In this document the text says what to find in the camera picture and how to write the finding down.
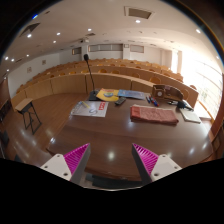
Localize black gooseneck desk microphone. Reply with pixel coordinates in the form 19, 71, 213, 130
83, 53, 100, 101

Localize wooden lecture hall seating rows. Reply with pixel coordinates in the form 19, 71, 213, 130
11, 58, 201, 108

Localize white notebook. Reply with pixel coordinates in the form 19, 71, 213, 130
179, 108, 202, 124

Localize black remote control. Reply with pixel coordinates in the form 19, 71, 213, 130
114, 96, 128, 107

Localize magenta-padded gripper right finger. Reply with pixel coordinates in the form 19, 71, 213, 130
131, 143, 183, 186

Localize small folding side table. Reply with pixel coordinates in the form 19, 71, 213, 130
14, 98, 43, 136

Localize white magazine with red label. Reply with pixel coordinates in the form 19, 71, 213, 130
70, 100, 109, 118

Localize yellow booklet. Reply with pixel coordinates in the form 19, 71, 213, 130
95, 88, 120, 103

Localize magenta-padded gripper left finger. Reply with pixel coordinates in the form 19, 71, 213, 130
40, 143, 92, 186

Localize red checkered towel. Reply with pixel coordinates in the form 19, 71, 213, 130
129, 104, 180, 127

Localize blue booklet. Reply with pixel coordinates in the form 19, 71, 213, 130
117, 89, 147, 101

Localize wooden desk organizer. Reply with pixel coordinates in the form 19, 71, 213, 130
152, 84, 184, 103

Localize rectangular ceiling air vent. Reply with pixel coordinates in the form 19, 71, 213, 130
124, 5, 156, 20

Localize recessed ceiling lights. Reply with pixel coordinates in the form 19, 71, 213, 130
3, 18, 203, 63

